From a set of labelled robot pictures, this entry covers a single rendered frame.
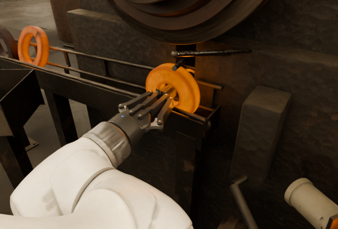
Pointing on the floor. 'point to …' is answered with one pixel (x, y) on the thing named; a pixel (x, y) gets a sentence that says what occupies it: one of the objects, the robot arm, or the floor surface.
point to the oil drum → (62, 2)
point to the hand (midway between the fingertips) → (170, 89)
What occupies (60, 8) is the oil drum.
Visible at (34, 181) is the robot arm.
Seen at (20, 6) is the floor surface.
